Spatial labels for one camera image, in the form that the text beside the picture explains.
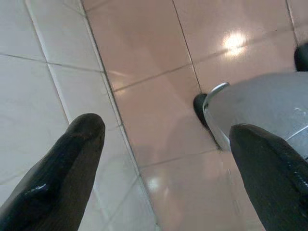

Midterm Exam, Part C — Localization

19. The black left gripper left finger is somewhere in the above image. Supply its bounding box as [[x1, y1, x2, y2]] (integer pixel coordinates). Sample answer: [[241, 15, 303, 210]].
[[0, 113, 106, 231]]

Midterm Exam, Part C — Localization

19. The black robot foot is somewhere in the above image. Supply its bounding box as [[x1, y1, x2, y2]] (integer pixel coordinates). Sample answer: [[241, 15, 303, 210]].
[[193, 93, 221, 151]]

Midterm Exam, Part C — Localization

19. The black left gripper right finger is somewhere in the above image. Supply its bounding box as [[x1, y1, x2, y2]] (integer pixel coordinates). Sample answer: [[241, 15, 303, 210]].
[[229, 123, 308, 231]]

